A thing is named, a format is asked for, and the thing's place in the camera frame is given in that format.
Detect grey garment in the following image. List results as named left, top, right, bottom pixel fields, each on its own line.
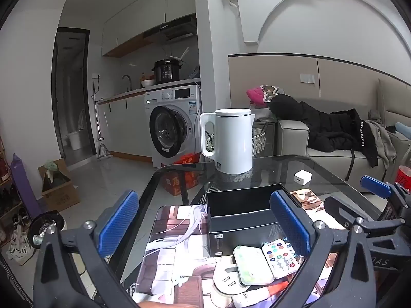
left=366, top=120, right=399, bottom=169

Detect white bucket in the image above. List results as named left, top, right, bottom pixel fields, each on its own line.
left=66, top=130, right=83, bottom=151

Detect white shoes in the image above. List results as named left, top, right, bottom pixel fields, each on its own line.
left=6, top=225, right=36, bottom=265

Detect printed desk mat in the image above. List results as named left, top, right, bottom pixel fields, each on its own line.
left=124, top=189, right=350, bottom=308

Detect beige sofa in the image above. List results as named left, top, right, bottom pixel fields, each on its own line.
left=276, top=79, right=411, bottom=183

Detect flat mop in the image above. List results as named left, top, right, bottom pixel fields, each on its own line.
left=91, top=82, right=113, bottom=159

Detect white electric kettle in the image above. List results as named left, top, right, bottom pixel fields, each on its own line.
left=200, top=108, right=256, bottom=174

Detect white wall cabinets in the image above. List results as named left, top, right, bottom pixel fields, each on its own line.
left=102, top=0, right=196, bottom=58

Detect white remote control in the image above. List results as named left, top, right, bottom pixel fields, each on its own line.
left=261, top=239, right=300, bottom=280

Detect round white power strip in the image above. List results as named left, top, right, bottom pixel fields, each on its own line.
left=212, top=260, right=254, bottom=296

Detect black pressure cooker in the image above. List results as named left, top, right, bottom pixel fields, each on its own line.
left=152, top=59, right=184, bottom=85

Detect white washing machine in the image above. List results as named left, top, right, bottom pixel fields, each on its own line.
left=144, top=85, right=202, bottom=168

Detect black jacket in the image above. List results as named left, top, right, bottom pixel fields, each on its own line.
left=269, top=94, right=379, bottom=168

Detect white charger plug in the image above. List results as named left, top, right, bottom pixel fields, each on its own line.
left=231, top=287, right=273, bottom=308

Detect white base cabinets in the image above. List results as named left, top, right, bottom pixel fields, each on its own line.
left=97, top=93, right=153, bottom=162

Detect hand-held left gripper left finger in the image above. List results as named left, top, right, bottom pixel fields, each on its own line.
left=32, top=190, right=151, bottom=308

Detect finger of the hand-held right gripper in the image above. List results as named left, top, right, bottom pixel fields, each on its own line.
left=324, top=195, right=406, bottom=232
left=360, top=175, right=406, bottom=206

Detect black cardboard box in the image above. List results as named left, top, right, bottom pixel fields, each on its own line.
left=205, top=183, right=304, bottom=258

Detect black wheel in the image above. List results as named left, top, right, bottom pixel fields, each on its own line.
left=27, top=211, right=66, bottom=249

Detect patterned eye mask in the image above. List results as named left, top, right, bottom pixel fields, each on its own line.
left=260, top=84, right=285, bottom=98

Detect purple yoga mat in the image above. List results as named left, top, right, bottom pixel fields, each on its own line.
left=10, top=153, right=42, bottom=219

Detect red gift box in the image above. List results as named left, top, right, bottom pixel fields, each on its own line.
left=161, top=152, right=201, bottom=197

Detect wicker basket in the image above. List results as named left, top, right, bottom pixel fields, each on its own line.
left=205, top=125, right=267, bottom=159

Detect brown cardboard box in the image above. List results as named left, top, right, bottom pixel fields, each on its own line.
left=38, top=158, right=81, bottom=212

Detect range hood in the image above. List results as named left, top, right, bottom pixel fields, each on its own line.
left=159, top=14, right=197, bottom=42

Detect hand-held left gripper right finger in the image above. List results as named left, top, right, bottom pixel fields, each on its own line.
left=269, top=190, right=387, bottom=308

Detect white and green case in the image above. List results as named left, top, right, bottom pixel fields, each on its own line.
left=233, top=245, right=275, bottom=285

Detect dark door frame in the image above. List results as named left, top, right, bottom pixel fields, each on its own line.
left=51, top=27, right=90, bottom=167

